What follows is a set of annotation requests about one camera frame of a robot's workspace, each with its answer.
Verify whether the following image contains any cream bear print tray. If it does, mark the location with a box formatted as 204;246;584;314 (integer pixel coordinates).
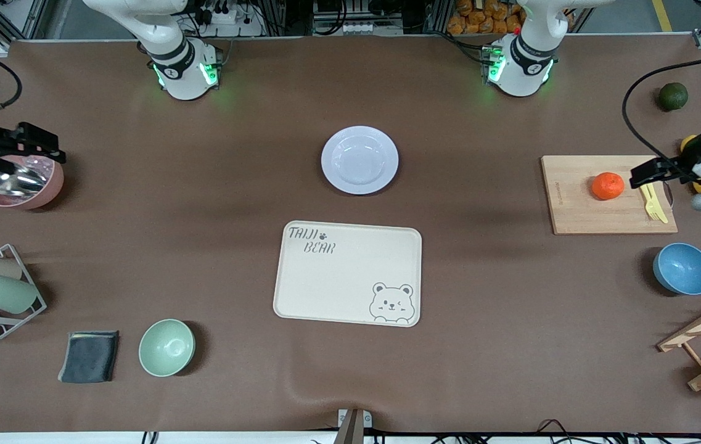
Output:
273;220;423;327

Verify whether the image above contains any white round plate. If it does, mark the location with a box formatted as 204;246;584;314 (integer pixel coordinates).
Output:
321;125;400;195

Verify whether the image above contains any black floor cable bundle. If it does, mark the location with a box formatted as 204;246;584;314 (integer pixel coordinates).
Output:
307;418;701;444

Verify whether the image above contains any pink bowl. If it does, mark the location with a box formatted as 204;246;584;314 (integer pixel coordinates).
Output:
0;154;65;211

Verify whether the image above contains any blue bowl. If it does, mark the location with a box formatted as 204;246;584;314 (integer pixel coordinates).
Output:
652;242;701;296

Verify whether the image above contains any orange fruit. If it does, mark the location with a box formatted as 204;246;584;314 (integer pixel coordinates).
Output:
591;172;625;201

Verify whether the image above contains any bag of oranges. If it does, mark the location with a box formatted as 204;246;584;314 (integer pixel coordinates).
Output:
446;0;525;36

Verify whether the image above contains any dark green lime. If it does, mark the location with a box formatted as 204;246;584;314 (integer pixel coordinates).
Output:
658;82;689;112

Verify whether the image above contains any dark grey folded cloth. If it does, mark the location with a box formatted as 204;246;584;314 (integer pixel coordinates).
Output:
57;331;120;384

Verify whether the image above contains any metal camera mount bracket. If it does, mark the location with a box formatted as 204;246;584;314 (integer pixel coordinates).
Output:
332;408;373;444

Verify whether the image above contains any shiny metal spoon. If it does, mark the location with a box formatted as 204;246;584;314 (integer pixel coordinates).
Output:
0;168;50;199

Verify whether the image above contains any light green cup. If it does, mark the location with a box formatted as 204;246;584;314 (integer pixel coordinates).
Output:
0;273;39;315

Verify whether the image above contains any white power strip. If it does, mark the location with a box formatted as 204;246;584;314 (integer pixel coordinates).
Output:
193;0;266;38

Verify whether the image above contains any wooden cutting board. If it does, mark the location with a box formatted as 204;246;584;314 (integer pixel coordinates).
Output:
540;155;678;236

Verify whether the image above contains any light green bowl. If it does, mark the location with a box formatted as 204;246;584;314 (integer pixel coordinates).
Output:
138;318;196;377

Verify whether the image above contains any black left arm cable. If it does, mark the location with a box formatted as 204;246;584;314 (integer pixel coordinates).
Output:
621;55;701;164

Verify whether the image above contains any yellow plastic fork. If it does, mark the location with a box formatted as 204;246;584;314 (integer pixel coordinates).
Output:
639;182;670;224

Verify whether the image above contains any grey wire cup rack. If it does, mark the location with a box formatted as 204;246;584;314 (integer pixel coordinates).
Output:
0;244;48;340

